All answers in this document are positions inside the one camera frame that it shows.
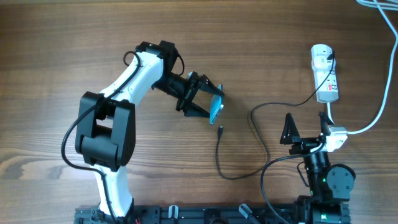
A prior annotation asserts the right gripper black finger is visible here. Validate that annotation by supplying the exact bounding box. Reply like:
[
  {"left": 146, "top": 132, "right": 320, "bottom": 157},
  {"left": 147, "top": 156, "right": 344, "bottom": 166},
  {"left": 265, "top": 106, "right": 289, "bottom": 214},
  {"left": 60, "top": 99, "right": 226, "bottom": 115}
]
[
  {"left": 280, "top": 113, "right": 300, "bottom": 145},
  {"left": 320, "top": 112, "right": 334, "bottom": 134}
]

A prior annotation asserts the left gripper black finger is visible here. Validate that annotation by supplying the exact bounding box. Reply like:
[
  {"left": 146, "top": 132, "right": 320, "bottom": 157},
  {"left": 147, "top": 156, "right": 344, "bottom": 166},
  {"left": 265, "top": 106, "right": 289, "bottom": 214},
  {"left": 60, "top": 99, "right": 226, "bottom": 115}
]
[
  {"left": 185, "top": 102, "right": 210, "bottom": 118},
  {"left": 199, "top": 75, "right": 224, "bottom": 96}
]

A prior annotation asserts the teal Galaxy smartphone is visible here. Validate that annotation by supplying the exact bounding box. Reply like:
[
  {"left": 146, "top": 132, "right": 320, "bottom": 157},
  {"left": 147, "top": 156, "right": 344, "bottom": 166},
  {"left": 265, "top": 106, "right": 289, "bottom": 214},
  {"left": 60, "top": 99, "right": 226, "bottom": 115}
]
[{"left": 209, "top": 95, "right": 224, "bottom": 125}]

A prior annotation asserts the black USB charging cable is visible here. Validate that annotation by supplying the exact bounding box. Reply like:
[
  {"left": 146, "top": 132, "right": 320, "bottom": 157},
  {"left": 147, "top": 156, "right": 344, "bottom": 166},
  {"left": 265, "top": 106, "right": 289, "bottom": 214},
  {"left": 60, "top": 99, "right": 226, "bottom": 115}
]
[{"left": 215, "top": 51, "right": 336, "bottom": 180}]

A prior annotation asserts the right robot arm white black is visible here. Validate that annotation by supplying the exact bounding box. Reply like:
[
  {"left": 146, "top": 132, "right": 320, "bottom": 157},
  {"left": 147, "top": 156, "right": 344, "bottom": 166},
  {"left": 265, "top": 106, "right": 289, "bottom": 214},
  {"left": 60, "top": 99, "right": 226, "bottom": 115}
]
[{"left": 280, "top": 112, "right": 356, "bottom": 224}]

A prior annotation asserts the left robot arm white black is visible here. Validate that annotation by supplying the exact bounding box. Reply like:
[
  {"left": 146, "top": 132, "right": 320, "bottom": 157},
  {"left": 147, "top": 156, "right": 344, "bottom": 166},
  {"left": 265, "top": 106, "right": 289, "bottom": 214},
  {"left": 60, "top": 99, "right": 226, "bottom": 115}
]
[{"left": 75, "top": 40, "right": 224, "bottom": 223}]

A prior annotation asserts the white charger adapter plug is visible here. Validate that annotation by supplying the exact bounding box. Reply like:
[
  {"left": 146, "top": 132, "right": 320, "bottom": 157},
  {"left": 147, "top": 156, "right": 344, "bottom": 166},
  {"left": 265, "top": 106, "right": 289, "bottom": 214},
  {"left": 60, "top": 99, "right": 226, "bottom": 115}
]
[{"left": 312, "top": 54, "right": 333, "bottom": 72}]

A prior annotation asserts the white power strip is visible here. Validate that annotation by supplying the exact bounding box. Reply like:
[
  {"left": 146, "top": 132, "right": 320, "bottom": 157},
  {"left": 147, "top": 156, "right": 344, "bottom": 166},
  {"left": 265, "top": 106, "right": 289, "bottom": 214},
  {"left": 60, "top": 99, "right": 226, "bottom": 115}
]
[{"left": 311, "top": 44, "right": 339, "bottom": 103}]

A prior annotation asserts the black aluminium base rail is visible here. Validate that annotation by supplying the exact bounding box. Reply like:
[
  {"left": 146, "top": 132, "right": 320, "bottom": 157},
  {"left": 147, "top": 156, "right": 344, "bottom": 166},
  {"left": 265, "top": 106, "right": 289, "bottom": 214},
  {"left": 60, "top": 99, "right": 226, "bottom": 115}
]
[{"left": 73, "top": 203, "right": 352, "bottom": 224}]

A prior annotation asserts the white power strip cord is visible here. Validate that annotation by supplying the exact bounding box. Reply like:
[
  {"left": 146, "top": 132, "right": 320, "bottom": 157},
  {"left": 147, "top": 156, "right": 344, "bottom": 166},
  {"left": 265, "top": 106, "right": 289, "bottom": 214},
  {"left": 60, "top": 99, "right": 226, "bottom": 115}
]
[{"left": 326, "top": 0, "right": 398, "bottom": 135}]

